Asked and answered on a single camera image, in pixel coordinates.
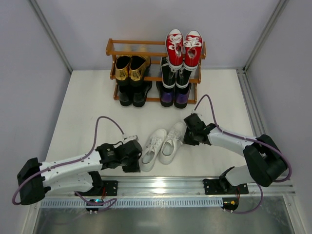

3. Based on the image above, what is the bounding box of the black patent loafer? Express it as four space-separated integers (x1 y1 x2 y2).
118 85 134 106
133 81 153 107

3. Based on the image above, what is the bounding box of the red canvas sneaker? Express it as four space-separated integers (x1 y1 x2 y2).
183 30 203 71
165 29 183 70

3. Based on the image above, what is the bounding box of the gold loafer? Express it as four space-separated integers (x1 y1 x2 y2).
129 56 151 87
115 55 132 86

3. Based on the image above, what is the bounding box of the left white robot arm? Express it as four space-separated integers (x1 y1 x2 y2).
17 139 142 205

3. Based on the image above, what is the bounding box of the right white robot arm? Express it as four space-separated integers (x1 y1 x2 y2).
183 113 289 194

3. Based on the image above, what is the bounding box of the orange wooden shoe shelf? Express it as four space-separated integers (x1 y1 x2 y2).
106 39 206 104

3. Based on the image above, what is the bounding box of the left black controller box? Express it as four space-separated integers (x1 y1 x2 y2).
86 198 104 213

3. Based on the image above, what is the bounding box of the black controller box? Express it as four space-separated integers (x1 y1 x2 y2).
221 197 239 211
86 198 104 213

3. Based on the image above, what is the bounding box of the right black controller box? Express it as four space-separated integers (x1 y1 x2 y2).
221 197 239 211

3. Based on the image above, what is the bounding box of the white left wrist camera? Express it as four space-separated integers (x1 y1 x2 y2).
122 134 138 144

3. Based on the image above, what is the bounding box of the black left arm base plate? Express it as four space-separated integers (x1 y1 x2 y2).
78 180 118 196

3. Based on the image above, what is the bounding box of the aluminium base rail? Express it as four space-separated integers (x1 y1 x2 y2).
28 176 297 199

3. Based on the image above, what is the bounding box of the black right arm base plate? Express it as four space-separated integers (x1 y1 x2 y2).
202 178 249 195

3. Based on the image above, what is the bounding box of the right side aluminium rail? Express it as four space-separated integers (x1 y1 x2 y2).
236 68 268 136

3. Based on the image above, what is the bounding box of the white slotted cable duct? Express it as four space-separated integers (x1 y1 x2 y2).
40 197 223 208

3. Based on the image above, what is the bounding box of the right aluminium corner post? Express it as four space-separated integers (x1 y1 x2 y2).
243 0 289 73

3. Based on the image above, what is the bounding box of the aluminium corner post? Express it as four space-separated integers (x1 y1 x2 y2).
27 0 73 74
243 0 289 73

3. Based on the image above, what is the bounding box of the left aluminium corner post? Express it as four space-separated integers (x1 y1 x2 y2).
27 0 73 74

